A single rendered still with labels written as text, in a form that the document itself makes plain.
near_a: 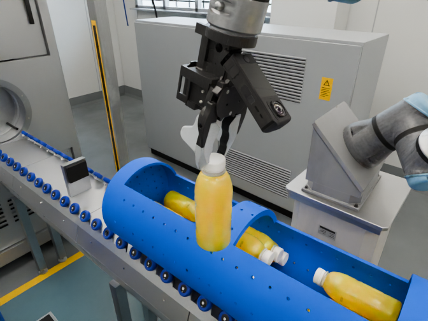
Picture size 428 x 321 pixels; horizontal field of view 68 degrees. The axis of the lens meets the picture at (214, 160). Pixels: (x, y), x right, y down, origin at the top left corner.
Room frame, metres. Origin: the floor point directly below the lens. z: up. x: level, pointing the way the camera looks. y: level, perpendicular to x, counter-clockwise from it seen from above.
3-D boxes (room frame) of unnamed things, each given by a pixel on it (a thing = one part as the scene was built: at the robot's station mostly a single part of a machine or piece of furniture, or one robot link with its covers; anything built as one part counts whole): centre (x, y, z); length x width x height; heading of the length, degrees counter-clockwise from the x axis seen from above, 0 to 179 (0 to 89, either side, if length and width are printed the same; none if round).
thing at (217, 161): (0.46, 0.00, 1.47); 0.04 x 0.04 x 0.02
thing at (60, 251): (1.67, 1.09, 0.31); 0.06 x 0.06 x 0.63; 51
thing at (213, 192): (0.46, 0.00, 1.38); 0.07 x 0.07 x 0.17
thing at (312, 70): (2.81, -0.20, 0.72); 2.15 x 0.54 x 1.45; 49
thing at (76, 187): (1.17, 0.59, 1.00); 0.10 x 0.04 x 0.15; 141
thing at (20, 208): (1.56, 1.18, 0.31); 0.06 x 0.06 x 0.63; 51
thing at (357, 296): (0.49, -0.33, 1.10); 0.17 x 0.07 x 0.07; 51
